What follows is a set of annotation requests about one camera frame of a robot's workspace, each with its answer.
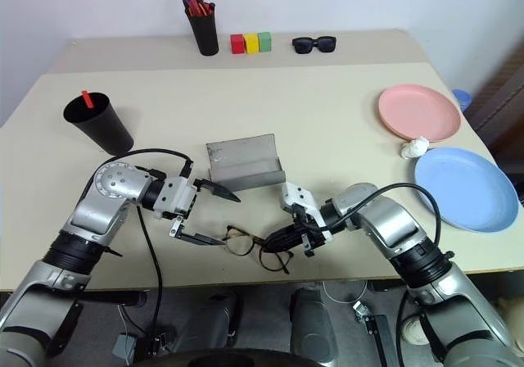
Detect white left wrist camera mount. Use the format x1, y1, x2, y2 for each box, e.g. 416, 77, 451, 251
153, 175, 197, 222

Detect tall black pen holder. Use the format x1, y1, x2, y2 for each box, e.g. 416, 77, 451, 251
187, 8, 220, 57

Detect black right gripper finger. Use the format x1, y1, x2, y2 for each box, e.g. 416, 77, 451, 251
261, 234, 305, 256
267, 222, 305, 244

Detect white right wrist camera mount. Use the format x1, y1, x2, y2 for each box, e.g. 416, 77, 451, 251
280, 182, 333, 245

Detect dark rounded shape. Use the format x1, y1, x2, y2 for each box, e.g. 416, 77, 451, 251
289, 288, 341, 358
175, 291, 242, 354

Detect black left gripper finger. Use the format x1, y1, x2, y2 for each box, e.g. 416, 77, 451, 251
198, 179, 242, 204
169, 215, 228, 248

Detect grey open glasses case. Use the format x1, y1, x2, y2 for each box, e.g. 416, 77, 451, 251
205, 133, 287, 192

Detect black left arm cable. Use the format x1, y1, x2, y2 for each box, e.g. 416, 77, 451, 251
96, 148, 194, 343

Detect black sunglasses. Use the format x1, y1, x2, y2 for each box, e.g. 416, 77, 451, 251
291, 35, 338, 56

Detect blue round lid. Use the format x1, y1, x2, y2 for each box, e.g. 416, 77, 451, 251
451, 88, 472, 112

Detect black horizontal bar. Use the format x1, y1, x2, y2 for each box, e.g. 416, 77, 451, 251
77, 291, 147, 307

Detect pink plate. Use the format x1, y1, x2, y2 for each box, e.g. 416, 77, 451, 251
377, 84, 463, 143

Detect red and black pen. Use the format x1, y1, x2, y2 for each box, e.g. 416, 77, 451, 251
192, 1, 217, 18

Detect white crumpled tissue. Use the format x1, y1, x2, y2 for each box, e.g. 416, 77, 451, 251
400, 136, 430, 160

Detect white wire ring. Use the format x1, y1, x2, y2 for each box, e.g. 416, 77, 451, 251
323, 279, 368, 304

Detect tortoiseshell eyeglasses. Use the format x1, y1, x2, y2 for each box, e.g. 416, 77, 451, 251
223, 224, 295, 276

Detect small grey box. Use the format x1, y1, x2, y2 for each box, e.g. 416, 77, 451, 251
113, 333, 137, 362

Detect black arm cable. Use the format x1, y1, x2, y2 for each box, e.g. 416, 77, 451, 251
96, 148, 194, 343
313, 183, 455, 261

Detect wide black cup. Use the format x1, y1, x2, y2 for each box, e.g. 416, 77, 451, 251
62, 90, 135, 156

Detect caster wheel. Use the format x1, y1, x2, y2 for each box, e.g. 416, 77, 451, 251
352, 300, 369, 323

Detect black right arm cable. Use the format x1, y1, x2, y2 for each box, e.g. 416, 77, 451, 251
313, 183, 455, 261

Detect brown wooden furniture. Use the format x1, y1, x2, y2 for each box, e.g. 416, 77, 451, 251
462, 51, 524, 147

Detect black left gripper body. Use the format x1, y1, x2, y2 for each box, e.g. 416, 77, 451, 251
178, 177, 205, 224

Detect white round roll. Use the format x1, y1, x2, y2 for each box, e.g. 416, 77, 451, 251
400, 315, 431, 346

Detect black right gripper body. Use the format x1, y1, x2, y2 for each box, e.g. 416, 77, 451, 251
291, 204, 329, 259

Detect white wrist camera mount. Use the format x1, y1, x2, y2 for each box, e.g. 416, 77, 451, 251
280, 182, 333, 245
153, 175, 197, 222

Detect black metal table bar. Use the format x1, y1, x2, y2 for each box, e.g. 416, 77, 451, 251
364, 313, 400, 367

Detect blue plate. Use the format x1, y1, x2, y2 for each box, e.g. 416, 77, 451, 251
413, 147, 520, 233

